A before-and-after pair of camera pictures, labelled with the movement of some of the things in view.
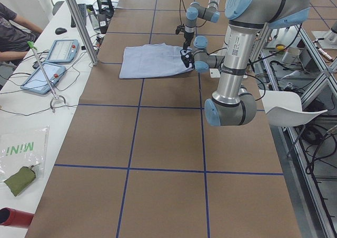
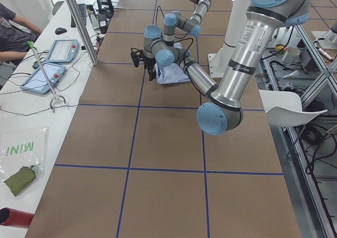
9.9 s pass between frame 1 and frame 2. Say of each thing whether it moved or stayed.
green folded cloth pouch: stayed
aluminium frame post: stayed
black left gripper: moved
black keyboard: stayed
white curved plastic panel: stayed
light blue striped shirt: moved
